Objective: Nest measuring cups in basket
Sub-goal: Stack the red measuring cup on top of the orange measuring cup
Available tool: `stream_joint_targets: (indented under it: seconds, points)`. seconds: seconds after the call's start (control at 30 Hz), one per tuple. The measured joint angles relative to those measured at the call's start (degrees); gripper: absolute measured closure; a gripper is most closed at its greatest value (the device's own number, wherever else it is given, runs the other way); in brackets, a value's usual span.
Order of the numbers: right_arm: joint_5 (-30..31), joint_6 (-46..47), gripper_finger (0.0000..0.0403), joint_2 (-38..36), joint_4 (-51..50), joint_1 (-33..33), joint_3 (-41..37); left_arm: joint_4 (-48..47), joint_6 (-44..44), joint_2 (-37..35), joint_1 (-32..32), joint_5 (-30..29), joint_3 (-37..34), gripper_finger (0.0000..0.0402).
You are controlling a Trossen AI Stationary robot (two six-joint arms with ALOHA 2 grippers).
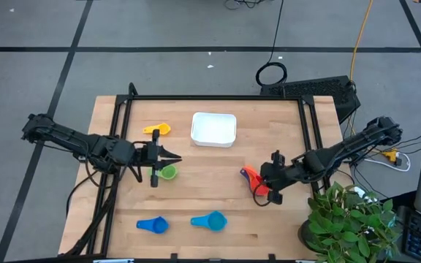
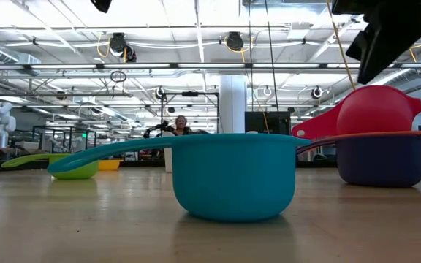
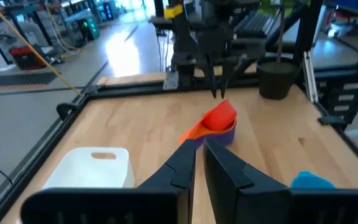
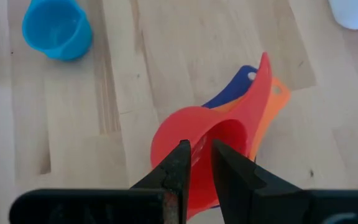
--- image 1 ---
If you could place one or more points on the dark blue measuring cup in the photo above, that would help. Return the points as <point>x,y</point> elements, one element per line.
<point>158,225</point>

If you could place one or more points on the white plastic basket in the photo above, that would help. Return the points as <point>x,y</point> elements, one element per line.
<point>213,129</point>

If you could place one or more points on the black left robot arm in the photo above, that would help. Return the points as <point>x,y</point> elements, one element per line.
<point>68,137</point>

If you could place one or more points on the orange measuring cup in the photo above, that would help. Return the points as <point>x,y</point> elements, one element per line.
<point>257,185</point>

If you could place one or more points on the yellow measuring cup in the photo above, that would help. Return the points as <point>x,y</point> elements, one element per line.
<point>163,128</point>

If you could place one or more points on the green leafy plant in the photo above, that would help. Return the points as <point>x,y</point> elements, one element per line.
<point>349,226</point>

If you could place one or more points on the black perforated computer case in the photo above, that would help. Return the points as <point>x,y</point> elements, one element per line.
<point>313,91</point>

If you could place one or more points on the silver aluminium bracket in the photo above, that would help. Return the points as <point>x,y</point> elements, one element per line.
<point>113,261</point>

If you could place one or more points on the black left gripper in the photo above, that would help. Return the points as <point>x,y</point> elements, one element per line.
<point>154,139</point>

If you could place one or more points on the black aluminium table frame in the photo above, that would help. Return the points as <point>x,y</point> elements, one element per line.
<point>214,97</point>

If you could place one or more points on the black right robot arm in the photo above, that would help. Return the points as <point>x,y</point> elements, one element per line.
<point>342,149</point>

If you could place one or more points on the black plant pot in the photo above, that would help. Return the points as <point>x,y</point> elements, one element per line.
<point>303,235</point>

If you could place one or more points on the light blue measuring cup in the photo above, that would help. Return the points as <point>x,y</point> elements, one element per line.
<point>216,221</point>

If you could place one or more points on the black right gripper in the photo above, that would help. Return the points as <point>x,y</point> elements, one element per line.
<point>280,175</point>

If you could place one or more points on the green measuring cup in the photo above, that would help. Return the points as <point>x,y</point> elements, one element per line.
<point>169,172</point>

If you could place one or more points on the yellow power plug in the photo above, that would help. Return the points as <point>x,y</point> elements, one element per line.
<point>391,155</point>

